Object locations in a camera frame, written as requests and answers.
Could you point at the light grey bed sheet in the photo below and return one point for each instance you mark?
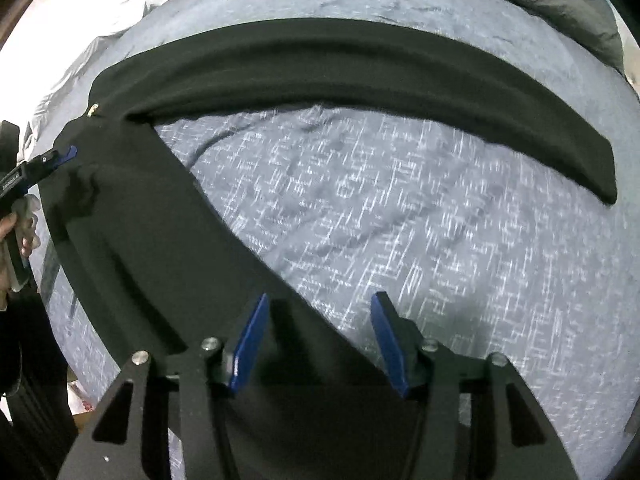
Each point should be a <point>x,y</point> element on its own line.
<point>90,60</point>

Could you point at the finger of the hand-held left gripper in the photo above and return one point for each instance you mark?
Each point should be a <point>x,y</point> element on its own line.
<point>62,156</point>

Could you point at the blue patterned bedspread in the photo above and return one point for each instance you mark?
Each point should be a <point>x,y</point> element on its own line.
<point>400,210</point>

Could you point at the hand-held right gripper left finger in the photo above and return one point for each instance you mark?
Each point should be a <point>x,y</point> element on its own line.
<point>247,345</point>

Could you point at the person's left hand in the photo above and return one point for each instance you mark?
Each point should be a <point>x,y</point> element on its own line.
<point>4,260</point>

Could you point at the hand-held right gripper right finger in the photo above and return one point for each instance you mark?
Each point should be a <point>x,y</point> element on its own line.
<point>390,345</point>

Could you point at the black pants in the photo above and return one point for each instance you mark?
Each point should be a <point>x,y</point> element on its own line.
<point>150,220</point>

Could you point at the person's dark clothing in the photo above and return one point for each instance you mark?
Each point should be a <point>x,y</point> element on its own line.
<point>35,385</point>

